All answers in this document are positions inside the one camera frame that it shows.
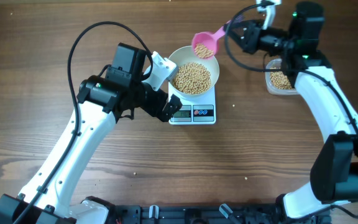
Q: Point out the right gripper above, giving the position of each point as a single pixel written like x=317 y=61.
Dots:
x=250 y=41

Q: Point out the pink plastic scoop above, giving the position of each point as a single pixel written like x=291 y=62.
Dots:
x=209 y=39

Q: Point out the soybeans in bowl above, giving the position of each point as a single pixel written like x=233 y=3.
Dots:
x=192 y=78

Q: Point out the white digital kitchen scale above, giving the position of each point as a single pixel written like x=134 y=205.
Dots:
x=195 y=110

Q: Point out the soybeans in scoop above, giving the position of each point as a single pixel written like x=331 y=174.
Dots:
x=203 y=52

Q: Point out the soybeans in container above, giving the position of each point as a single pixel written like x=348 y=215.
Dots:
x=280 y=81

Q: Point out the clear plastic container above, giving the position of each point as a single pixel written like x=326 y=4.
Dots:
x=275 y=91

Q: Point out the white bowl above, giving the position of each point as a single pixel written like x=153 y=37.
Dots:
x=185 y=55

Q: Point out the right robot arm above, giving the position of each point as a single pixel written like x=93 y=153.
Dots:
x=333 y=179

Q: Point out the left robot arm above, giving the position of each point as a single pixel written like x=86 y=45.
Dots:
x=101 y=101

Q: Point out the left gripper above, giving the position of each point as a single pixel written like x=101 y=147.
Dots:
x=154 y=109

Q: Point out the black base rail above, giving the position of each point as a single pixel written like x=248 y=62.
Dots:
x=223 y=214

